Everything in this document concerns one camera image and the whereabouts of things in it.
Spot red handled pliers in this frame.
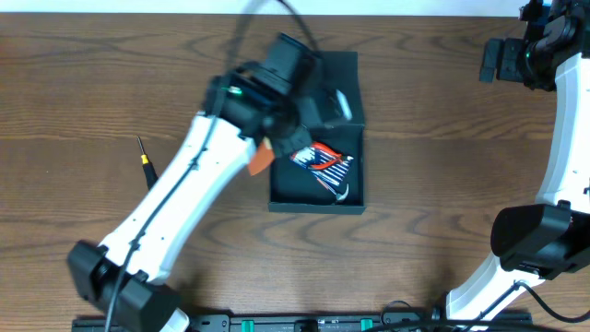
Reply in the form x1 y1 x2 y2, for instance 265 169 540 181
308 142 345 171

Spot precision screwdriver set case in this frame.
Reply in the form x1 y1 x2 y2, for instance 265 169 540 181
290 147 354 186

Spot orange scraper wooden handle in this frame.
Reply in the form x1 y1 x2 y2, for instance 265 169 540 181
247 137 276 176

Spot small claw hammer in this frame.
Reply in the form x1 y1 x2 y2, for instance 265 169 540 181
317 178 349 203

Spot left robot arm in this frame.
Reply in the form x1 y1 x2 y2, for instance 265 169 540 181
66 34 324 331

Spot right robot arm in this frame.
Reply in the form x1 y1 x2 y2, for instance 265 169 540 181
432 0 589 331

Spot dark green open box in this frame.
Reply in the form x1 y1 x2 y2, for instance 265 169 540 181
268 51 365 215

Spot black yellow screwdriver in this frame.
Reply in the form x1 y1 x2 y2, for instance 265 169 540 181
136 136 159 190

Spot left black cable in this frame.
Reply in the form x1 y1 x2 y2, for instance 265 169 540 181
103 0 319 332

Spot black cable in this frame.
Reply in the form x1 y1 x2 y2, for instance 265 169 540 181
103 0 319 332
478 280 590 324

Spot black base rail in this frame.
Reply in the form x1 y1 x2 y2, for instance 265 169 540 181
71 309 533 332

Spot right black cable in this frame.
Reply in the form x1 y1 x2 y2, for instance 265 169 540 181
478 280 590 324

